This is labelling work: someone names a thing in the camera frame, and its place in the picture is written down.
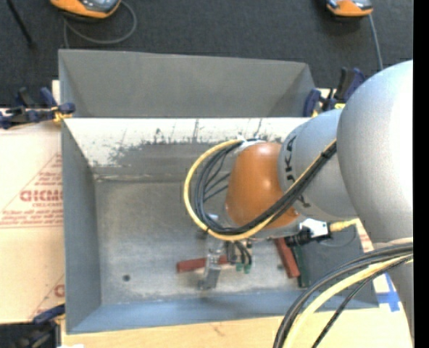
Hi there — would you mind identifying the dark green flat block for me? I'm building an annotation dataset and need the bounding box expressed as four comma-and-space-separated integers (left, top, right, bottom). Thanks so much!
293, 244, 312, 289

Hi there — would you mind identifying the grey metal bin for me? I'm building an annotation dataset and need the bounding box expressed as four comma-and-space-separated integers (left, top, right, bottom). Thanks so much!
57, 48, 380, 335

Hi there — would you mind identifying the brown cardboard board, red print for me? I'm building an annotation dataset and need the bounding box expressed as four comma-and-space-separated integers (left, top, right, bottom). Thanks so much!
0, 120, 67, 326

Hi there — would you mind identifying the red-brown flat block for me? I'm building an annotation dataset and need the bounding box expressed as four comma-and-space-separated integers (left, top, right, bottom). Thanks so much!
175, 254, 232, 273
273, 236, 301, 279

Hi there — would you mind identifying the black cylinder on white bracket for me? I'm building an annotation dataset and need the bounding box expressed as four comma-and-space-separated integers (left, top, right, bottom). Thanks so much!
286, 217, 332, 248

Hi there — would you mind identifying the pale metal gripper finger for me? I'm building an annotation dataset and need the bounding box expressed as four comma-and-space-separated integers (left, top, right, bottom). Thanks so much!
207, 254, 222, 290
197, 254, 212, 291

